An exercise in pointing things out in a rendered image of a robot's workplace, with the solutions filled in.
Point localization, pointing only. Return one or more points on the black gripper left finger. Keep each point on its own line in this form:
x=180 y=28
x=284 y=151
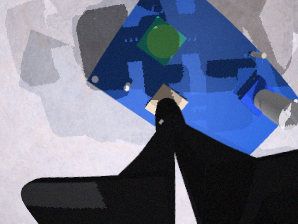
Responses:
x=142 y=193

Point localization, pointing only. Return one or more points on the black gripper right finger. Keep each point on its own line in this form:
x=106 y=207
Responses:
x=226 y=186

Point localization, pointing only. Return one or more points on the blue circuit board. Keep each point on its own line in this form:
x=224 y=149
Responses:
x=185 y=61

